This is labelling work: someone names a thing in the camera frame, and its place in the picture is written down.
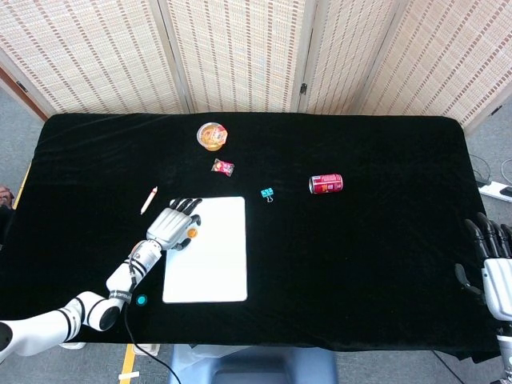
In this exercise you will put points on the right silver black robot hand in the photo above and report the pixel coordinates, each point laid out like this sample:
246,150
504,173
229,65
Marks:
498,284

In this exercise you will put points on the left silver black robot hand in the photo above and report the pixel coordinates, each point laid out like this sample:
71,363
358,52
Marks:
170,226

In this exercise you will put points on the yellow round magnet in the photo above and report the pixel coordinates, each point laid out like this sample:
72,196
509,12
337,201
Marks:
192,232

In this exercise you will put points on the blue round magnet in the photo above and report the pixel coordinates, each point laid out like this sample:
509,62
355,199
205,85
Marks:
141,300

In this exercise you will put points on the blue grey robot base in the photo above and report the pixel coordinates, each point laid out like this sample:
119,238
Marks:
252,366

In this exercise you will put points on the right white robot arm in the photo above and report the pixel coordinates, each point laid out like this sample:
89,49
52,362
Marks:
505,352

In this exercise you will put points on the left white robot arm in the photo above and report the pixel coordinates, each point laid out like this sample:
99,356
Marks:
120,280

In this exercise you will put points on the white rectangular board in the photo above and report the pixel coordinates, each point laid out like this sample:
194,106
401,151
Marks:
216,264

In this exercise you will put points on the white marker pen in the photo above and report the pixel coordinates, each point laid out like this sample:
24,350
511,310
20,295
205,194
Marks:
149,201

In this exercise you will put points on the red snack packet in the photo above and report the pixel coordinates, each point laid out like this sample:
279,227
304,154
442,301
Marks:
223,166

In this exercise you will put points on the white power strip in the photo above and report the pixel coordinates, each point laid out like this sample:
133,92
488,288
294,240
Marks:
494,189

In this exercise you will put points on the orange jelly cup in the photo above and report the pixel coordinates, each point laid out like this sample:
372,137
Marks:
212,135

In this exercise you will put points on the blue binder clip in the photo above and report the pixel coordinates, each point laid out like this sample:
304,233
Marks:
266,193

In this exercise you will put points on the white table foot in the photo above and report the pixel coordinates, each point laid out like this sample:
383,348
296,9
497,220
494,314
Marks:
73,345
146,349

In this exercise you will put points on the black velvet tablecloth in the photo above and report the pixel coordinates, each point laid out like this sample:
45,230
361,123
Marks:
360,260

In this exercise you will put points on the yellow floor tape line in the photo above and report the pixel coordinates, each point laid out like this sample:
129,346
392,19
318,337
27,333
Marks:
128,360

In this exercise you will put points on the white tape piece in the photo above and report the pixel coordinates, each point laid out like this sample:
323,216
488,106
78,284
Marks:
129,376

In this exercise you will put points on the red soda can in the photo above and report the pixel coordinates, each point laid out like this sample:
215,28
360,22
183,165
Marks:
326,183

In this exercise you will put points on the woven folding screen panel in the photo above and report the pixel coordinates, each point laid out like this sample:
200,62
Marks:
452,60
80,52
348,60
240,52

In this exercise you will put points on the black screen hinge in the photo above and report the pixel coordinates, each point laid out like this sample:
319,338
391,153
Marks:
302,88

